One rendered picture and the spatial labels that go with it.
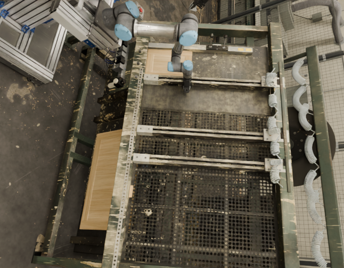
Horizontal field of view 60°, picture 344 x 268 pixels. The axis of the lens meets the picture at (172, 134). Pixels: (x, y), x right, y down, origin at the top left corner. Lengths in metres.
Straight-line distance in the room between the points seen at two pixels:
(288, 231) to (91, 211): 1.60
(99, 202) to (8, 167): 0.78
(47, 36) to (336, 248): 2.95
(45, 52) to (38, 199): 1.28
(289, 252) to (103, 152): 1.75
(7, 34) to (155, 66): 1.19
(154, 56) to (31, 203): 1.67
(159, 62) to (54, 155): 1.30
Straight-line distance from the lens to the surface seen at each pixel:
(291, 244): 2.28
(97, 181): 2.80
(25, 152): 2.81
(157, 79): 2.59
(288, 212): 2.30
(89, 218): 2.76
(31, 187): 2.83
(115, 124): 2.92
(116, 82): 2.61
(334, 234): 2.74
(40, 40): 2.91
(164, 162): 2.28
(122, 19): 2.06
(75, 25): 2.15
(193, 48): 2.83
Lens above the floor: 2.36
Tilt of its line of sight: 31 degrees down
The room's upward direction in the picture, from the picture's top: 81 degrees clockwise
